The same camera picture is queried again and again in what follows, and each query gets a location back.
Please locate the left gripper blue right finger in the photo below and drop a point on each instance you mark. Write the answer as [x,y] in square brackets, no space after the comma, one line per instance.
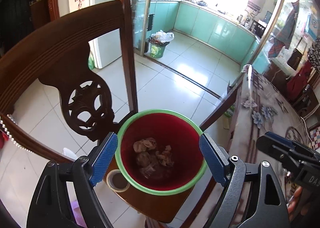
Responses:
[216,158]

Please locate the brown hanging handbag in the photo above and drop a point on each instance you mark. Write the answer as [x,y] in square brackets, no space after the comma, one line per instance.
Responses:
[295,58]

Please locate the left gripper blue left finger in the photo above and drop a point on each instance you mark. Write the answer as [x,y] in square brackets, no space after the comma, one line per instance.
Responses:
[101,158]

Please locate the teal kitchen cabinets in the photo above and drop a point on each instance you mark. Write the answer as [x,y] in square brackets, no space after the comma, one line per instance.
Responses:
[229,38]

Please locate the person's right hand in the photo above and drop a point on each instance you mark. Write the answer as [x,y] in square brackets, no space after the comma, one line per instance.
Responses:
[295,200]

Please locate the red bin with green rim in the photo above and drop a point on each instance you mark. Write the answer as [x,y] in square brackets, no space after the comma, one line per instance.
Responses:
[167,128]

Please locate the dark carved wooden chair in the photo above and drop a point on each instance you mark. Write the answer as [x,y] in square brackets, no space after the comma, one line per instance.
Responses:
[57,55]

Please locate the crumpled brown trash in bin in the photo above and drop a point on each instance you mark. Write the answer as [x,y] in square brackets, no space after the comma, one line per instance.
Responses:
[153,163]

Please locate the white refrigerator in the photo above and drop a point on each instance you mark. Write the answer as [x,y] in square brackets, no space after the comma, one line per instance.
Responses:
[106,49]

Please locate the red hanging garment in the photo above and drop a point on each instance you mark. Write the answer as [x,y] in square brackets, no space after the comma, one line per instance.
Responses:
[298,82]

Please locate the clear tape roll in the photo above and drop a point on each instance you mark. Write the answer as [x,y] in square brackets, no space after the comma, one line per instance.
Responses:
[116,181]

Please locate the plaid hanging cloth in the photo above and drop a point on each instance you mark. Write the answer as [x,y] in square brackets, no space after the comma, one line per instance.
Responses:
[284,37]

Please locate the green kitchen trash bin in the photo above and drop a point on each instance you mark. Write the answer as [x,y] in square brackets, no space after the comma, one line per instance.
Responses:
[158,42]

